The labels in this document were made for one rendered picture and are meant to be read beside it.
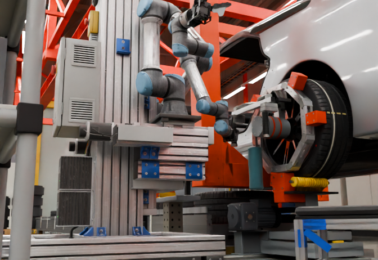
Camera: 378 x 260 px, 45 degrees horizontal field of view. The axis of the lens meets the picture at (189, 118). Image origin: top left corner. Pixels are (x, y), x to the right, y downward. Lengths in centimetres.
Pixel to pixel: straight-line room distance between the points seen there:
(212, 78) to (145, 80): 102
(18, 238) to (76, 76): 177
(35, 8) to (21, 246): 35
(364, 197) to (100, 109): 630
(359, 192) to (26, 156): 774
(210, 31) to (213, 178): 105
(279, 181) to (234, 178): 45
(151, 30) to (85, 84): 44
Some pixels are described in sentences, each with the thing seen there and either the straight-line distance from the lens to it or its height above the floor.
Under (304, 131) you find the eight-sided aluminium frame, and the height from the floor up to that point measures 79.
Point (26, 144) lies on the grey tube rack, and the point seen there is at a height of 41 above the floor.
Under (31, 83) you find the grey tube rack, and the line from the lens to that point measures 71.
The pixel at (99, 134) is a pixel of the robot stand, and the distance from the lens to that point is 222.
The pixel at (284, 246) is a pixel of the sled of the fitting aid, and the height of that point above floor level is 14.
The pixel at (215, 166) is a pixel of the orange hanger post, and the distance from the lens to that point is 307.
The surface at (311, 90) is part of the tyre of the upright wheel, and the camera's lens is 277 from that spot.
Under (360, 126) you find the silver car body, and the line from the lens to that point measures 267.
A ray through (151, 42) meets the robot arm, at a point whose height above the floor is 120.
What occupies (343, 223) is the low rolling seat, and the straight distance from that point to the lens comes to 148.
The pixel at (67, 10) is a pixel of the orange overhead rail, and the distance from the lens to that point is 729.
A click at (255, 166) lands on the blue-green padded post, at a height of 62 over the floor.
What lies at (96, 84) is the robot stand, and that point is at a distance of 240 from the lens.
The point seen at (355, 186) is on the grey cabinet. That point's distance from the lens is 832.
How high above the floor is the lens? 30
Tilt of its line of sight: 13 degrees up
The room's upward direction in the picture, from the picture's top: 1 degrees counter-clockwise
